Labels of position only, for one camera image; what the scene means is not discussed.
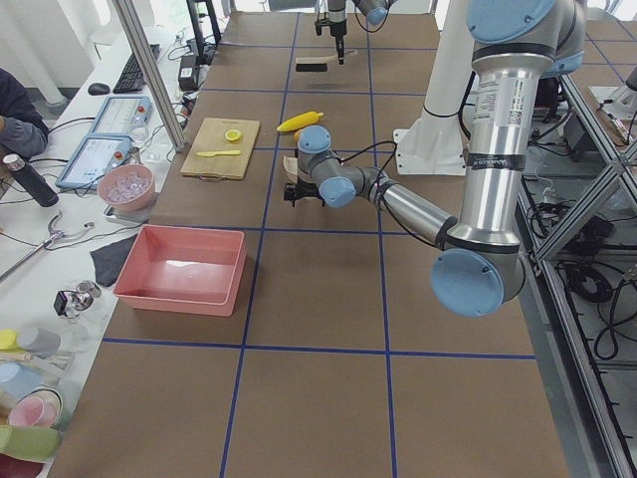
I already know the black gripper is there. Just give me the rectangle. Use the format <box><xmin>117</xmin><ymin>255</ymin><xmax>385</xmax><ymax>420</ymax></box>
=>
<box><xmin>315</xmin><ymin>13</ymin><xmax>347</xmax><ymax>65</ymax></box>
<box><xmin>283</xmin><ymin>180</ymin><xmax>323</xmax><ymax>204</ymax></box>

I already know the upper blue teach pendant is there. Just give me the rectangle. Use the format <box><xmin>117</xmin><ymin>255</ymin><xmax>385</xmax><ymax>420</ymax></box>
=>
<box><xmin>90</xmin><ymin>95</ymin><xmax>152</xmax><ymax>135</ymax></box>

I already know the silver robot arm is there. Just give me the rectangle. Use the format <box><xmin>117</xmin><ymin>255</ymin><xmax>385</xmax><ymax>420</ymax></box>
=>
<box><xmin>284</xmin><ymin>1</ymin><xmax>586</xmax><ymax>318</ymax></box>
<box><xmin>315</xmin><ymin>0</ymin><xmax>393</xmax><ymax>65</ymax></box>

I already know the yellow lemon slice toy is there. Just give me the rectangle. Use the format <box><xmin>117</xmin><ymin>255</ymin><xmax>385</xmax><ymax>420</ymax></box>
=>
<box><xmin>224</xmin><ymin>128</ymin><xmax>243</xmax><ymax>142</ymax></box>

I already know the beige hand brush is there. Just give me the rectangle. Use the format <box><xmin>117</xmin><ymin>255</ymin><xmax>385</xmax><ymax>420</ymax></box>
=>
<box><xmin>295</xmin><ymin>49</ymin><xmax>357</xmax><ymax>73</ymax></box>

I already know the yellow toy corn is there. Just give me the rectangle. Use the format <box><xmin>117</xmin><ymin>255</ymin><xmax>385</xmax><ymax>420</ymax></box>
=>
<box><xmin>277</xmin><ymin>111</ymin><xmax>323</xmax><ymax>132</ymax></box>

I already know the wooden cutting board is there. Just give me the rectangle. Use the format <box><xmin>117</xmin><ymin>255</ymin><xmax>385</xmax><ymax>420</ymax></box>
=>
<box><xmin>180</xmin><ymin>118</ymin><xmax>260</xmax><ymax>180</ymax></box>

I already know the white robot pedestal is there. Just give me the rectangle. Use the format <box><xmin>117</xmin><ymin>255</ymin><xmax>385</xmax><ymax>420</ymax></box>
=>
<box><xmin>394</xmin><ymin>1</ymin><xmax>474</xmax><ymax>175</ymax></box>

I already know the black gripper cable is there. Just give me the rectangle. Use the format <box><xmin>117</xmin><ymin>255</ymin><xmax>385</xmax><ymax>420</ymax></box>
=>
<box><xmin>335</xmin><ymin>140</ymin><xmax>399</xmax><ymax>173</ymax></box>

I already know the black water bottle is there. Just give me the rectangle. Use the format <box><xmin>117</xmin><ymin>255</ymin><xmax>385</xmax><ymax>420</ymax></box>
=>
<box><xmin>2</xmin><ymin>153</ymin><xmax>59</xmax><ymax>207</ymax></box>

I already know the stack of coloured cups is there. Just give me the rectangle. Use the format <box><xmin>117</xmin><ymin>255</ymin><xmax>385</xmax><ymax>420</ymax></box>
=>
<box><xmin>1</xmin><ymin>327</ymin><xmax>74</xmax><ymax>471</ymax></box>

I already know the dark grey cloth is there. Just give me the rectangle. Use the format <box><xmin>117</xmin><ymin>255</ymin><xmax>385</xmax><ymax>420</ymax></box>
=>
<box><xmin>90</xmin><ymin>235</ymin><xmax>137</xmax><ymax>287</ymax></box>

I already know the yellow plastic knife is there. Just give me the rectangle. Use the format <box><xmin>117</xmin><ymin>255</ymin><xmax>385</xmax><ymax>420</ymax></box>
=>
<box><xmin>196</xmin><ymin>149</ymin><xmax>242</xmax><ymax>158</ymax></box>

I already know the beige plastic dustpan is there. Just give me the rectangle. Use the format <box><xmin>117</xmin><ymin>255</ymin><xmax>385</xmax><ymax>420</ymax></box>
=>
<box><xmin>283</xmin><ymin>155</ymin><xmax>299</xmax><ymax>184</ymax></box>

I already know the aluminium frame post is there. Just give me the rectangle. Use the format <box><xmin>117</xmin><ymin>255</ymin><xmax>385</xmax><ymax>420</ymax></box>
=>
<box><xmin>112</xmin><ymin>0</ymin><xmax>186</xmax><ymax>152</ymax></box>

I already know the black keyboard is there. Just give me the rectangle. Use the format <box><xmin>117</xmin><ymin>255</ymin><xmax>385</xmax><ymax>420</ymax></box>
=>
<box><xmin>111</xmin><ymin>53</ymin><xmax>145</xmax><ymax>95</ymax></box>

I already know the blue teach pendant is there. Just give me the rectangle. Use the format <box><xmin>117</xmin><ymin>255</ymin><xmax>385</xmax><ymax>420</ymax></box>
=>
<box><xmin>90</xmin><ymin>95</ymin><xmax>152</xmax><ymax>135</ymax></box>
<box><xmin>56</xmin><ymin>134</ymin><xmax>132</xmax><ymax>190</ymax></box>

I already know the lower blue teach pendant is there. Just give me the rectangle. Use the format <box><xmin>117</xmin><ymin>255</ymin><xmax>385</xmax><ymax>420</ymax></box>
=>
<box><xmin>56</xmin><ymin>134</ymin><xmax>132</xmax><ymax>190</ymax></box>

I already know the person in dark jacket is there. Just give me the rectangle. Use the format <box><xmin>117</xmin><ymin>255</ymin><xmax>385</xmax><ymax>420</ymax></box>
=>
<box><xmin>1</xmin><ymin>69</ymin><xmax>49</xmax><ymax>159</ymax></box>

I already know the pink plastic bin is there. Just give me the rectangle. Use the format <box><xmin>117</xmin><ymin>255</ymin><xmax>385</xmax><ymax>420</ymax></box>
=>
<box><xmin>113</xmin><ymin>225</ymin><xmax>247</xmax><ymax>317</ymax></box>

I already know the black computer mouse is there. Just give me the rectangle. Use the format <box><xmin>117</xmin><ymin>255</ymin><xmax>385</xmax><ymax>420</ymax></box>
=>
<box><xmin>87</xmin><ymin>83</ymin><xmax>110</xmax><ymax>96</ymax></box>

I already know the pink bowl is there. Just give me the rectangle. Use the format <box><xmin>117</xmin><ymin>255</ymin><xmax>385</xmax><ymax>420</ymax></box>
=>
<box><xmin>98</xmin><ymin>164</ymin><xmax>155</xmax><ymax>212</ymax></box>

